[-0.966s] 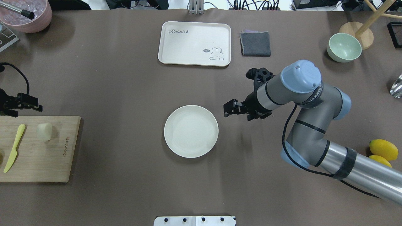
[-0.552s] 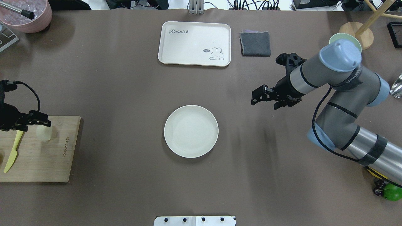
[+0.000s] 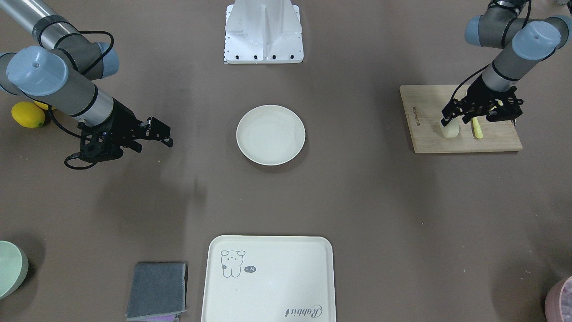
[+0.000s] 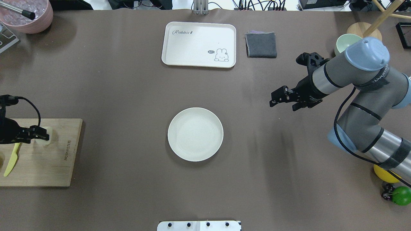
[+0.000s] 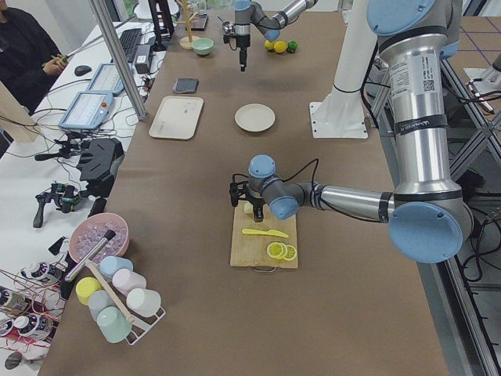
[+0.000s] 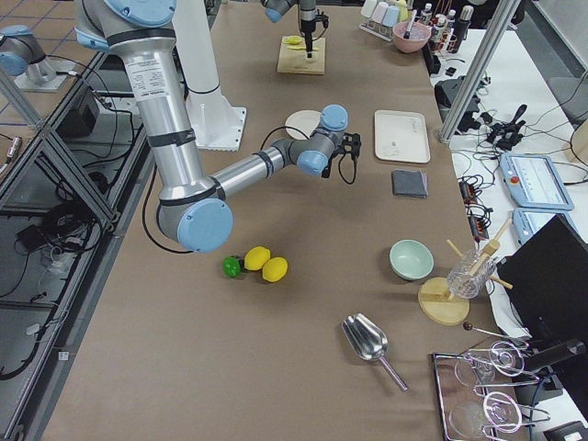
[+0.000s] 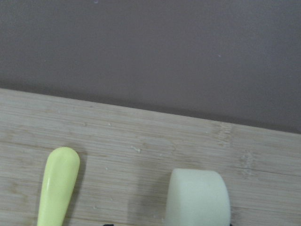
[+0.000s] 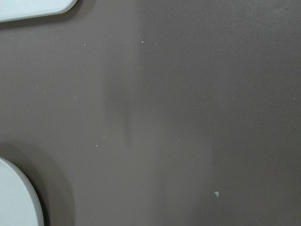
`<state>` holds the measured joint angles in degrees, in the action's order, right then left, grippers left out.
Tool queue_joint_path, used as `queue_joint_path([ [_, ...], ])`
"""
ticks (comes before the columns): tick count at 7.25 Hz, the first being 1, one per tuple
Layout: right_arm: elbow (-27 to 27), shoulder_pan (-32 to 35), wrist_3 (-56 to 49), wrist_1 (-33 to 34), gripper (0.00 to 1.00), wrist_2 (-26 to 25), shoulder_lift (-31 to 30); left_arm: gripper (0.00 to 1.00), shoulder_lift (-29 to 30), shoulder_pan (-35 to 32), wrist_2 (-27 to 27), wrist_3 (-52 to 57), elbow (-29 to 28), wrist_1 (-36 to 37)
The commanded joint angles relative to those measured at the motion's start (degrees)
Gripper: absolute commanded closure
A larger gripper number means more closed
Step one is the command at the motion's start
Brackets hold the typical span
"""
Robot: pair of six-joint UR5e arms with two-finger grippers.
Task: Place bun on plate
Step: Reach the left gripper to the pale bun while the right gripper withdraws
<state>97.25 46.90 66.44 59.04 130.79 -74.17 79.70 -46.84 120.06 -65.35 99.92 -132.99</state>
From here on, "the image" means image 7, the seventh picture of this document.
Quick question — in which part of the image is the pale yellow bun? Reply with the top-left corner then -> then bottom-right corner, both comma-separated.
165,169 -> 231,226

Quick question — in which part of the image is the wooden cutting board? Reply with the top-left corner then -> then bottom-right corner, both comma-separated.
0,89 -> 301,226

